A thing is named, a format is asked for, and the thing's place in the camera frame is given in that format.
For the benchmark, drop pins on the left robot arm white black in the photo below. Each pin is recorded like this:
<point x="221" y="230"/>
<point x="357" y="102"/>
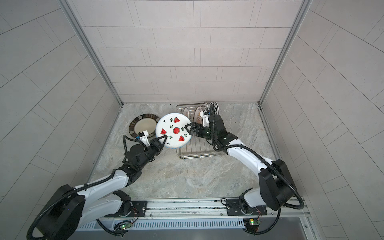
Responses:
<point x="71" y="207"/>

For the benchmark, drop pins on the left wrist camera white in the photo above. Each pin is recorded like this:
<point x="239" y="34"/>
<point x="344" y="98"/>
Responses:
<point x="144" y="138"/>

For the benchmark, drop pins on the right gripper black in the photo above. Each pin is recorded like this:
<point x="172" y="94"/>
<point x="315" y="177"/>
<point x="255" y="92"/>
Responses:
<point x="201" y="127"/>

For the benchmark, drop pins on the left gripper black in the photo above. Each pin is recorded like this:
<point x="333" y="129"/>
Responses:
<point x="155" y="141"/>

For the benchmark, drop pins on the right corner aluminium profile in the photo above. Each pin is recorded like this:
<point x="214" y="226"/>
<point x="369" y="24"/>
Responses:
<point x="304" y="7"/>

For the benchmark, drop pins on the corner aluminium profile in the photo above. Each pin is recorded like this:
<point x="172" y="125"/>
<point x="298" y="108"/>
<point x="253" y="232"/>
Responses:
<point x="304" y="7"/>
<point x="68" y="12"/>

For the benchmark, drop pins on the left corner aluminium profile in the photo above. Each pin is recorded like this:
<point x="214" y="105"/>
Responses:
<point x="68" y="12"/>

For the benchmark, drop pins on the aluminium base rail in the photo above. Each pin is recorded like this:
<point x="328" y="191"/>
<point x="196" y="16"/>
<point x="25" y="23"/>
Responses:
<point x="162" y="209"/>

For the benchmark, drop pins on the orange sunburst plate front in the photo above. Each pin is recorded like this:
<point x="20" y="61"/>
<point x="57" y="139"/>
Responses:
<point x="186" y="112"/>

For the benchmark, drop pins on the white watermelon pattern plate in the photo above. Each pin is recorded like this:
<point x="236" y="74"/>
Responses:
<point x="173" y="126"/>

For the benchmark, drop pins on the left circuit board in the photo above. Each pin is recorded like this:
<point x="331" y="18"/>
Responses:
<point x="122" y="228"/>

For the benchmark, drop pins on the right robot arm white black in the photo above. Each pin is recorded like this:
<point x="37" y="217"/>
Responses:
<point x="276" y="187"/>

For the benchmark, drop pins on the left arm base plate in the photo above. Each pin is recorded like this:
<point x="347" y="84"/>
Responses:
<point x="132" y="209"/>

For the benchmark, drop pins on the right circuit board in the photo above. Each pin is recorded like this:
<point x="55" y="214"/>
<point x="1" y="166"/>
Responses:
<point x="251" y="225"/>

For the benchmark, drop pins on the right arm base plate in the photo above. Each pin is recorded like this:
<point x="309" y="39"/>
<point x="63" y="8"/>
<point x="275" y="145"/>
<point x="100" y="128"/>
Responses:
<point x="235" y="208"/>

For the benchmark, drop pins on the orange pattern plate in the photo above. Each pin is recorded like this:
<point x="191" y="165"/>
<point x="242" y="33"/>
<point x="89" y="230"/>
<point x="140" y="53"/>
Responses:
<point x="205" y="107"/>
<point x="197" y="115"/>

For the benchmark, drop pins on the metal wire dish rack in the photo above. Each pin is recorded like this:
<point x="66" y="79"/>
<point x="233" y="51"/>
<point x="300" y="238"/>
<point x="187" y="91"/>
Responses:
<point x="196" y="147"/>

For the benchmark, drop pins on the black white striped plate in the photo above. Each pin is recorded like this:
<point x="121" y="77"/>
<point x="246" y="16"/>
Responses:
<point x="212" y="108"/>

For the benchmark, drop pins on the circuit board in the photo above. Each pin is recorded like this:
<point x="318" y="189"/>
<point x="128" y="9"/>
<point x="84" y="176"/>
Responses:
<point x="251" y="225"/>
<point x="122" y="228"/>

